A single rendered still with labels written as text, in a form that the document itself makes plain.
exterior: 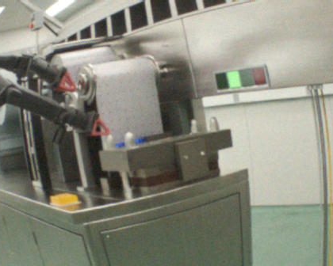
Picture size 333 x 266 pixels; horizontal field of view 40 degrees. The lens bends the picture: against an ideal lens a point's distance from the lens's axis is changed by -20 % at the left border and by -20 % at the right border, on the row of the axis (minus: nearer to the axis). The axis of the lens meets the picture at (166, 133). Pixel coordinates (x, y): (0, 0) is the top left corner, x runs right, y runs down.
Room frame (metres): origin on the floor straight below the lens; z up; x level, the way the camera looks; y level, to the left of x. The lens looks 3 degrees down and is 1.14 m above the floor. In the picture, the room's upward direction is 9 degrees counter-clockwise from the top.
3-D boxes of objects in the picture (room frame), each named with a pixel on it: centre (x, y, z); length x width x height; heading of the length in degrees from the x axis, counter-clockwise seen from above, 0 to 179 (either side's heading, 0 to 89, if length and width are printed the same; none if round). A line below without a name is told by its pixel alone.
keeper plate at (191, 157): (1.66, -0.06, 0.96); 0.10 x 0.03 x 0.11; 126
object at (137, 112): (1.80, 0.11, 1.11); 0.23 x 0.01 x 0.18; 126
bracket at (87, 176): (1.78, 0.29, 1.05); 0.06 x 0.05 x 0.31; 126
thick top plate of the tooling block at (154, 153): (1.72, 0.00, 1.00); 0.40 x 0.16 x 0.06; 126
